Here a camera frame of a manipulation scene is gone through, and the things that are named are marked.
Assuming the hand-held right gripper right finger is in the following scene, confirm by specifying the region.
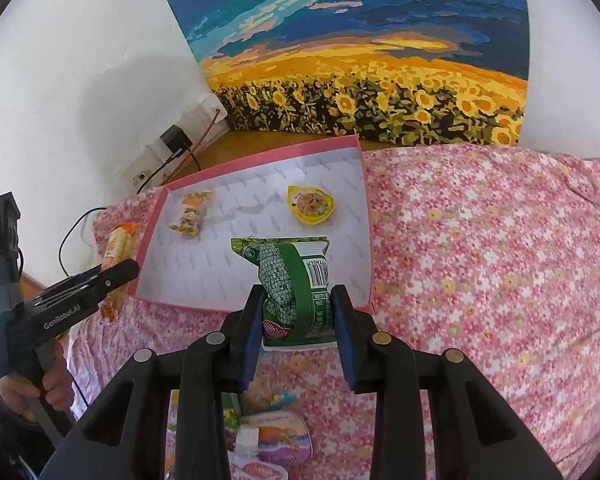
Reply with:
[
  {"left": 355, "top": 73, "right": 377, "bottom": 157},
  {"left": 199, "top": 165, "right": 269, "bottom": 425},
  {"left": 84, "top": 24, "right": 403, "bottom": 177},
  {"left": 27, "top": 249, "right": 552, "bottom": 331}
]
[{"left": 329, "top": 284, "right": 563, "bottom": 480}]

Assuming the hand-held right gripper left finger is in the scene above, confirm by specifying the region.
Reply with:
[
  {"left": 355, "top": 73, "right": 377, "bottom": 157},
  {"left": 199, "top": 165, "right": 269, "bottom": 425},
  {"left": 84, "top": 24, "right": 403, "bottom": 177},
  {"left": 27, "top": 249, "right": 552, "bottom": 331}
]
[{"left": 40, "top": 285, "right": 268, "bottom": 480}]

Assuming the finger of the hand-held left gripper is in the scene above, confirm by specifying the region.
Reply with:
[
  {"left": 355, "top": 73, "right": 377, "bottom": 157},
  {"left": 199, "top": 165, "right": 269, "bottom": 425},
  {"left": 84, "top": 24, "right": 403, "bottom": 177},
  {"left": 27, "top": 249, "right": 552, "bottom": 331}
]
[
  {"left": 45, "top": 258, "right": 141, "bottom": 307},
  {"left": 40, "top": 266, "right": 106, "bottom": 297}
]

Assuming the orange rice cracker packet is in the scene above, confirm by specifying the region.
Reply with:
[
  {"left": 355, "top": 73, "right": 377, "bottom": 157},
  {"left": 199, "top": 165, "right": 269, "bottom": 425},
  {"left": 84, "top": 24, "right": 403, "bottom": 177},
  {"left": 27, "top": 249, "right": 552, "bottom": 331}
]
[{"left": 99, "top": 223, "right": 142, "bottom": 322}]

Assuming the green snack packet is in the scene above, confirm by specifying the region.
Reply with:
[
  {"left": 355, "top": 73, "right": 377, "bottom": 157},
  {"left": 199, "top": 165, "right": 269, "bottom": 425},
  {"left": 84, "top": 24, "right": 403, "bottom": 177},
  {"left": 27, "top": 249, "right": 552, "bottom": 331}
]
[{"left": 231, "top": 237, "right": 338, "bottom": 350}]

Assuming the purple lid pudding cup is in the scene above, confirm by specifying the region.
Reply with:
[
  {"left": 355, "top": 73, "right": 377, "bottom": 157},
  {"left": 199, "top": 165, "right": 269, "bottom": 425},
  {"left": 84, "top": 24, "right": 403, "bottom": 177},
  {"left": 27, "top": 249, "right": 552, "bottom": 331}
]
[{"left": 240, "top": 410, "right": 313, "bottom": 466}]

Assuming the pink cardboard box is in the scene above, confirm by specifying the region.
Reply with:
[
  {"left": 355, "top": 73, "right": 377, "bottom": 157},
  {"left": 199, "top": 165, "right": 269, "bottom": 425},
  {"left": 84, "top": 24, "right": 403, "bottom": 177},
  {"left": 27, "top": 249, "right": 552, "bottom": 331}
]
[{"left": 128, "top": 135, "right": 373, "bottom": 313}]

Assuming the person's left forearm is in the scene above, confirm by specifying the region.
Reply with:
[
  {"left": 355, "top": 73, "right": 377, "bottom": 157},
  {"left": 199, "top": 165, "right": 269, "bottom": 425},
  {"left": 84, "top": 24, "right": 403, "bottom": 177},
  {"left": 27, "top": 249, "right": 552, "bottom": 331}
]
[{"left": 0, "top": 385, "right": 56, "bottom": 461}]

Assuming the person's left hand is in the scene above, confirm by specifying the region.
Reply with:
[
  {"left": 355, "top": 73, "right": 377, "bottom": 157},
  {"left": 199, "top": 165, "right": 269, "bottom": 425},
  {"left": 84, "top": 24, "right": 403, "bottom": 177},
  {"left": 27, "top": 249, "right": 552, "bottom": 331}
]
[{"left": 0, "top": 332, "right": 76, "bottom": 426}]

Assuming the green wrapper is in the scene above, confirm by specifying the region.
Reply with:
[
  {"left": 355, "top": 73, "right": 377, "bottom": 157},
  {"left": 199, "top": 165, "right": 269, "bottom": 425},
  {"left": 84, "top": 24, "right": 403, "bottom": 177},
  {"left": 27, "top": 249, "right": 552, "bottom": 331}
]
[{"left": 222, "top": 392, "right": 241, "bottom": 428}]

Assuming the small white cap bottle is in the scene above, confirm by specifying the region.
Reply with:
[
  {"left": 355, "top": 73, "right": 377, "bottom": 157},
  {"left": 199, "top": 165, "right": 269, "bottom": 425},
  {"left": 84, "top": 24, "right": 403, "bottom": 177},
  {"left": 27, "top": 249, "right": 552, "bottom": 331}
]
[{"left": 235, "top": 427, "right": 259, "bottom": 452}]

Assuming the burger gummy packet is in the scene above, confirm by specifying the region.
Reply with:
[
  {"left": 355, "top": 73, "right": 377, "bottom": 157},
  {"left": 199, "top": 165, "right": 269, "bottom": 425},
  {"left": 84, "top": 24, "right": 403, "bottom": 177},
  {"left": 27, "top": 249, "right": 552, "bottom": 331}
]
[{"left": 168, "top": 191, "right": 214, "bottom": 237}]

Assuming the pink red snack packet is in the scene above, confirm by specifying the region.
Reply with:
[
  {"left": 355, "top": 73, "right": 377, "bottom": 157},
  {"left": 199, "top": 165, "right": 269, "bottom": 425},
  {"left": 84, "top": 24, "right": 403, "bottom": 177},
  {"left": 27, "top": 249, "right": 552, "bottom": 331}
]
[{"left": 227, "top": 460, "right": 291, "bottom": 480}]

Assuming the black charger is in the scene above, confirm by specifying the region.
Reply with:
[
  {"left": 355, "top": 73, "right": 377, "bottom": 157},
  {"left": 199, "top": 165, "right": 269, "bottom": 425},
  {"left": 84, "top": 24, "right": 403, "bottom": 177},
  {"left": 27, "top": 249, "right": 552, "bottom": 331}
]
[{"left": 160, "top": 125, "right": 192, "bottom": 153}]

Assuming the yellow jelly cup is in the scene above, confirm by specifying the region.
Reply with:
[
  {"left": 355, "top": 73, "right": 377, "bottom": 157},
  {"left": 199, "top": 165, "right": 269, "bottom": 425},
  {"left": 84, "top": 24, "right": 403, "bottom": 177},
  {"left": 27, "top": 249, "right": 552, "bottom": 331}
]
[{"left": 286, "top": 185, "right": 338, "bottom": 224}]

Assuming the pink floral blanket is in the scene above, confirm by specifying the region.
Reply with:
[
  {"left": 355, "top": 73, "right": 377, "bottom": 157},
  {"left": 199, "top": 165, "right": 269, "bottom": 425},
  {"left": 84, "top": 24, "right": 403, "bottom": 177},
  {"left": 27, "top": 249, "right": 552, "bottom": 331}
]
[{"left": 67, "top": 144, "right": 600, "bottom": 480}]

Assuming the white charger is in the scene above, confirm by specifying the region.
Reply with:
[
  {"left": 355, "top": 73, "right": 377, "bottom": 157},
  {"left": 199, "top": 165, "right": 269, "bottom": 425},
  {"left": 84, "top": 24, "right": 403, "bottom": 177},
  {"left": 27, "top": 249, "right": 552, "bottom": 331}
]
[{"left": 192, "top": 94, "right": 228, "bottom": 128}]

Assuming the sunflower field painting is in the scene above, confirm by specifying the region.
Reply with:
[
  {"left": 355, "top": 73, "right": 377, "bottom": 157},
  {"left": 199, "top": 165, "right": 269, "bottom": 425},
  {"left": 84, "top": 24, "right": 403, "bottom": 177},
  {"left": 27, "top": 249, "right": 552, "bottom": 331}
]
[{"left": 155, "top": 0, "right": 531, "bottom": 147}]

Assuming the white coaxial wall socket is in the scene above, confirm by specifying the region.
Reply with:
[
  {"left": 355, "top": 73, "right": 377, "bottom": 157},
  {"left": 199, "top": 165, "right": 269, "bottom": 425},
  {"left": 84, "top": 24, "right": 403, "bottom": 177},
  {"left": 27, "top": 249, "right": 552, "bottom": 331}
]
[{"left": 117, "top": 152, "right": 171, "bottom": 192}]

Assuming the black charger cable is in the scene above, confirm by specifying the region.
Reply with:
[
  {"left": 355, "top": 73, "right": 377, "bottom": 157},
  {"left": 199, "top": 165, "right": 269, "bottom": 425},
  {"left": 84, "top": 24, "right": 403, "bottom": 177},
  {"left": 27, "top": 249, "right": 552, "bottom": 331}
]
[{"left": 135, "top": 146, "right": 203, "bottom": 196}]

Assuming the white wall power socket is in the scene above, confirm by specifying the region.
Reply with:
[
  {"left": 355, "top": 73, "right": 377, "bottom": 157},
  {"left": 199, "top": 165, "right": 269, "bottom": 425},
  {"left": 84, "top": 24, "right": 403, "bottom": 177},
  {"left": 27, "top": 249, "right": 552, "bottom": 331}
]
[{"left": 147, "top": 105, "right": 227, "bottom": 161}]

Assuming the red cable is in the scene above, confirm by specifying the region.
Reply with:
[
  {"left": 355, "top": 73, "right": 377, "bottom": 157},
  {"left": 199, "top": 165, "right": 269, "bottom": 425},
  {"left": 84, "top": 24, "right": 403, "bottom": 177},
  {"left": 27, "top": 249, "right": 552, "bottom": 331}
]
[{"left": 162, "top": 107, "right": 224, "bottom": 183}]

